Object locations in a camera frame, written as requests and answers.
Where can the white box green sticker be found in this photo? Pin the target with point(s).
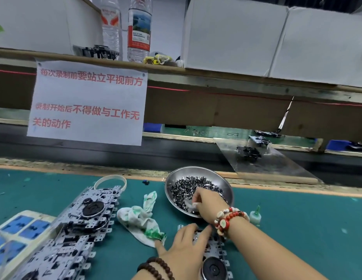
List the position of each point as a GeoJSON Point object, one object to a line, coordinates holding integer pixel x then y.
{"type": "Point", "coordinates": [41, 23]}

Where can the clear plastic sheet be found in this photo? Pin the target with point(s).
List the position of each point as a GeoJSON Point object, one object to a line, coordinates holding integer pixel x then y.
{"type": "Point", "coordinates": [280, 166]}

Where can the white green-stained cloth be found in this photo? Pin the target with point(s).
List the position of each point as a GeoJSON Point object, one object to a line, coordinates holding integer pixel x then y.
{"type": "Point", "coordinates": [137, 221]}

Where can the clear plastic bottle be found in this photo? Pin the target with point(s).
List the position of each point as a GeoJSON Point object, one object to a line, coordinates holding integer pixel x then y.
{"type": "Point", "coordinates": [111, 26]}

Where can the person's left hand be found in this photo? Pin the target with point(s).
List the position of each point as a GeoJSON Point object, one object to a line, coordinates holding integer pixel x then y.
{"type": "Point", "coordinates": [184, 256]}

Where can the brown cardboard panel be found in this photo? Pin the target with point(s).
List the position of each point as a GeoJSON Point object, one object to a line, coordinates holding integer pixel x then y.
{"type": "Point", "coordinates": [216, 110]}

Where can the round metal bowl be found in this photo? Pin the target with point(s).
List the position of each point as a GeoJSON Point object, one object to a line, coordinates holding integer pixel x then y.
{"type": "Point", "coordinates": [181, 172]}

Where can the finished mechanisms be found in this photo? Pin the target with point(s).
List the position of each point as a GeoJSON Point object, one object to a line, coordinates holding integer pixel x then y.
{"type": "Point", "coordinates": [248, 153]}

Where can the person's right forearm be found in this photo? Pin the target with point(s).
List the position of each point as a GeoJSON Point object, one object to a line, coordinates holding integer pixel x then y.
{"type": "Point", "coordinates": [268, 250]}

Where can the blue plastic bin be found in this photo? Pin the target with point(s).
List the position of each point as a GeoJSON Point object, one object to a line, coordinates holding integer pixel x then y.
{"type": "Point", "coordinates": [153, 127]}
{"type": "Point", "coordinates": [338, 145]}

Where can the person's right hand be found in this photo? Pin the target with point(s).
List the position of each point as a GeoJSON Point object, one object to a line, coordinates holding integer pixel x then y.
{"type": "Point", "coordinates": [207, 204]}

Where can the dark metal device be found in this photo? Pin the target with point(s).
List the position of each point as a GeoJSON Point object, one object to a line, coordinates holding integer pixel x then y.
{"type": "Point", "coordinates": [96, 53]}

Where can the white blue power strip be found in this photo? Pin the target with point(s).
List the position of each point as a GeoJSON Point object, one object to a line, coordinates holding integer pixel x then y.
{"type": "Point", "coordinates": [17, 230]}

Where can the bottle with orange label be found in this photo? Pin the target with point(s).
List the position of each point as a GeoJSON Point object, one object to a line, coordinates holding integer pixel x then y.
{"type": "Point", "coordinates": [139, 29]}

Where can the yellow plastic object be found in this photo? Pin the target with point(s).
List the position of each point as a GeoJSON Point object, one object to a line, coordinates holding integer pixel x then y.
{"type": "Point", "coordinates": [157, 60]}

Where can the wooden shelf beam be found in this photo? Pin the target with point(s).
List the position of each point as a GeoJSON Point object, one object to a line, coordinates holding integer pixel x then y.
{"type": "Point", "coordinates": [227, 81]}

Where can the green glue squeeze bottle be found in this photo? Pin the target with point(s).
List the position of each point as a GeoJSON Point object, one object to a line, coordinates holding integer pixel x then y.
{"type": "Point", "coordinates": [255, 217]}

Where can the pile of small metal parts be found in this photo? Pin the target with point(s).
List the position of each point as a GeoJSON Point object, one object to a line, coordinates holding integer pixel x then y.
{"type": "Point", "coordinates": [184, 192]}

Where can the white paper sign red text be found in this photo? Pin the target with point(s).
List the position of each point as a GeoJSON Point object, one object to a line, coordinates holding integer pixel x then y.
{"type": "Point", "coordinates": [87, 102]}

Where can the small blue cap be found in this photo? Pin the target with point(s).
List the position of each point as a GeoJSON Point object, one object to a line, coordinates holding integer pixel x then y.
{"type": "Point", "coordinates": [146, 182]}

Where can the black conveyor belt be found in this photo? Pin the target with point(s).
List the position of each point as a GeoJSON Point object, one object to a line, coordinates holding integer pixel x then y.
{"type": "Point", "coordinates": [82, 151]}

